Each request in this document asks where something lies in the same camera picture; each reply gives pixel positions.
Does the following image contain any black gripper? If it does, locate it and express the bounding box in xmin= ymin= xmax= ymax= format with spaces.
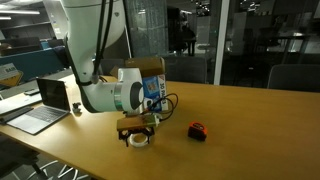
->
xmin=117 ymin=126 xmax=156 ymax=148

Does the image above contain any blue printed cardboard box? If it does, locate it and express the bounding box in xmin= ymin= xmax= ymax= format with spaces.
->
xmin=124 ymin=56 xmax=169 ymax=113

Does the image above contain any orange black tape measure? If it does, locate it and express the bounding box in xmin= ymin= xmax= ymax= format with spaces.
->
xmin=187 ymin=121 xmax=208 ymax=142

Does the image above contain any small grey black clip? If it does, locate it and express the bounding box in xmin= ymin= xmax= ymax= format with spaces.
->
xmin=72 ymin=102 xmax=83 ymax=114

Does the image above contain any silver open laptop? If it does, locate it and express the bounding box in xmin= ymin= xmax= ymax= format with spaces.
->
xmin=6 ymin=77 xmax=72 ymax=136

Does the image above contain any dark phone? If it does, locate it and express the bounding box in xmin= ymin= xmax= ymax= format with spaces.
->
xmin=23 ymin=88 xmax=41 ymax=97

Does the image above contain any office chair with white base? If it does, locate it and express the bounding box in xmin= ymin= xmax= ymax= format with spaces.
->
xmin=0 ymin=133 xmax=91 ymax=180

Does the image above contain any grey closed laptop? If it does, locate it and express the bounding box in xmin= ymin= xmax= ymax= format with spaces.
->
xmin=0 ymin=93 xmax=43 ymax=116

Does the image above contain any blue office partition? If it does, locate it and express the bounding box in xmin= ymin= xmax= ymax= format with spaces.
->
xmin=0 ymin=48 xmax=69 ymax=83

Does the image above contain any yellow white sign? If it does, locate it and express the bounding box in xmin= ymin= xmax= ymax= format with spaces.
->
xmin=0 ymin=63 xmax=24 ymax=88

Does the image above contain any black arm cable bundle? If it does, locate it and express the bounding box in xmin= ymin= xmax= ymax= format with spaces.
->
xmin=91 ymin=0 xmax=114 ymax=84

